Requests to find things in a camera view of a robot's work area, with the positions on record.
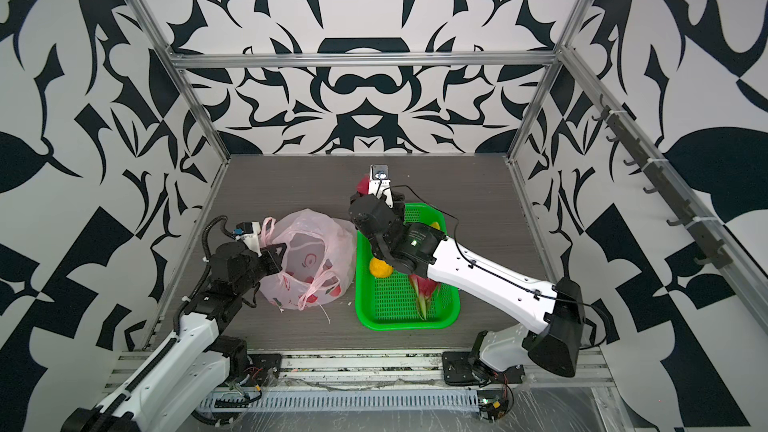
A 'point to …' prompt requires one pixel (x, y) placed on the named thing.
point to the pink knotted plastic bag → (318, 262)
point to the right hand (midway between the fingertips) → (371, 193)
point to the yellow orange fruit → (379, 268)
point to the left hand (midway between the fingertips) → (285, 240)
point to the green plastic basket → (389, 304)
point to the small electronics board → (492, 404)
